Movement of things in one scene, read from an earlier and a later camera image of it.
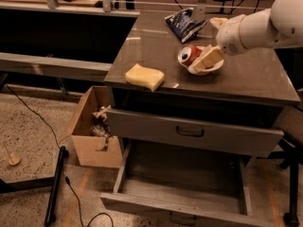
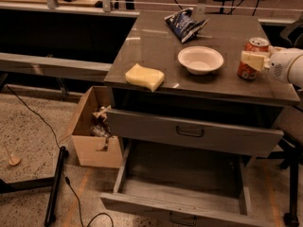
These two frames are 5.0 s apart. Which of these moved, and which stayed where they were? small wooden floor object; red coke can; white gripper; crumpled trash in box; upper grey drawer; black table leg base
Moved: white gripper; red coke can
Stayed: upper grey drawer; crumpled trash in box; black table leg base; small wooden floor object
